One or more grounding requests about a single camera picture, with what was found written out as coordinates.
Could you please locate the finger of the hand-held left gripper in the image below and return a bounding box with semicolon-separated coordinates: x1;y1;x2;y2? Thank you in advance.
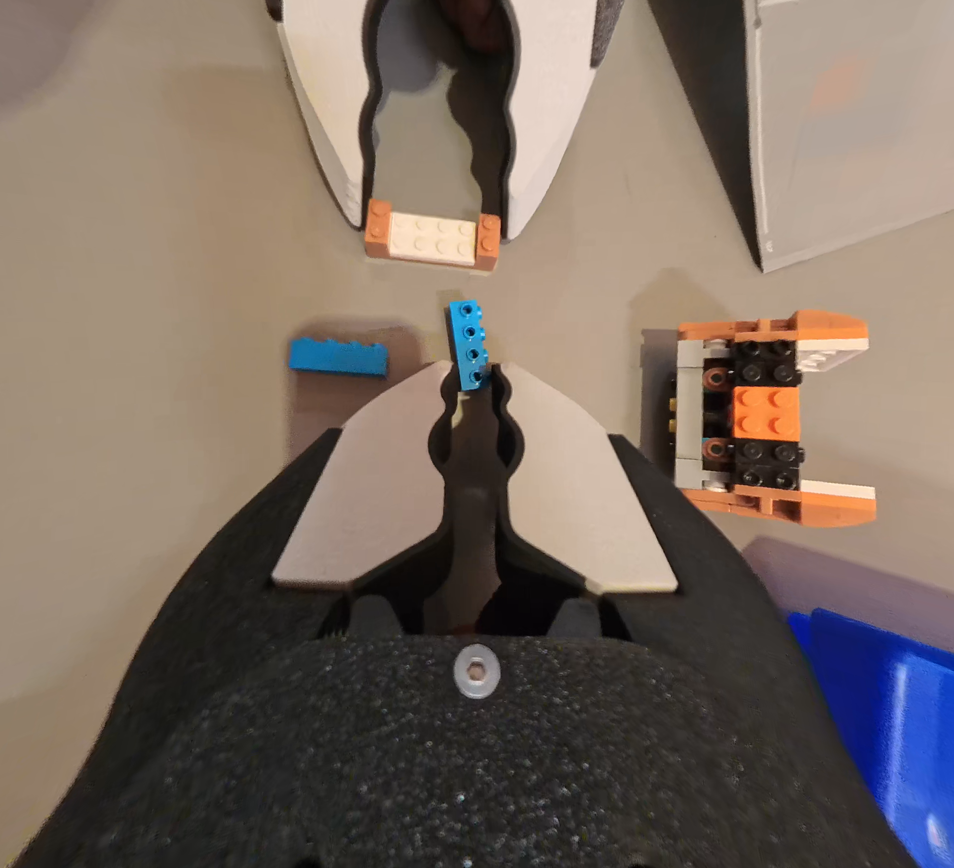
276;0;398;232
494;0;608;243

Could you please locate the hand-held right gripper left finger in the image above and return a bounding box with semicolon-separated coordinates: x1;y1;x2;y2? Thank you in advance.
272;361;456;591

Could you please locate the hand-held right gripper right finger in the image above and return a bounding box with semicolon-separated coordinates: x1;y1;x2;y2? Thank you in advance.
492;361;681;593

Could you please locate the small blue brick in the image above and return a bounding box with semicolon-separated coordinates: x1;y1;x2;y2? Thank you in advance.
289;336;390;379

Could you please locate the long blue brick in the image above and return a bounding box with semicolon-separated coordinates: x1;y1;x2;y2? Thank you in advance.
446;300;493;392

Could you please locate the brown toy brick model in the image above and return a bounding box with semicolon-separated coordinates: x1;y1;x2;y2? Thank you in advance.
674;309;879;528

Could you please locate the white studded plate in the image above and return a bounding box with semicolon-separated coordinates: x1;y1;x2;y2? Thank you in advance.
388;211;478;261

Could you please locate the long orange studded plate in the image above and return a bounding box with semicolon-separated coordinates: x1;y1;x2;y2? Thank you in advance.
364;199;502;278

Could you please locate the grey instruction booklet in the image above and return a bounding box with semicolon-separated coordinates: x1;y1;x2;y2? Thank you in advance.
637;0;954;274

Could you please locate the blue plastic bin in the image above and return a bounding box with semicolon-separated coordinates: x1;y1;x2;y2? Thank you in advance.
786;607;954;868

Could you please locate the grey desk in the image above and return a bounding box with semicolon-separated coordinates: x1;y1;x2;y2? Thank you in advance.
0;0;954;868

